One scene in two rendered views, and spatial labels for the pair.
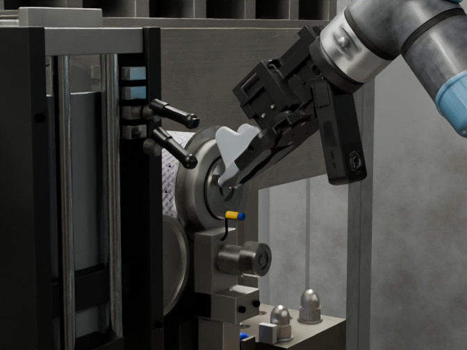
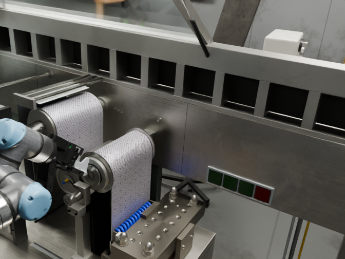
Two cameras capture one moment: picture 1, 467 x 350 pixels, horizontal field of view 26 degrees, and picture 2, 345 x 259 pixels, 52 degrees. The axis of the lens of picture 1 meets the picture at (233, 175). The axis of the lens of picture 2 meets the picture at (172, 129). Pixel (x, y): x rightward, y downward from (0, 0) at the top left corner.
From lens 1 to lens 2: 1.72 m
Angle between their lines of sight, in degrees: 81
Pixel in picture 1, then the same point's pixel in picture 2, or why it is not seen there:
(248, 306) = (73, 212)
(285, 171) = (320, 219)
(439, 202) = not seen: outside the picture
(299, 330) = (133, 249)
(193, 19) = (251, 115)
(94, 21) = (30, 102)
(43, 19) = (17, 97)
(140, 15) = (214, 104)
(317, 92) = not seen: hidden behind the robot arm
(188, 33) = (244, 121)
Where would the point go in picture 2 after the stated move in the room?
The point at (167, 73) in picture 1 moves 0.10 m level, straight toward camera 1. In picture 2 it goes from (226, 133) to (198, 133)
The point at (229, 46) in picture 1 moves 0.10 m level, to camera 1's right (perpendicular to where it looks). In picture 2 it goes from (278, 136) to (289, 151)
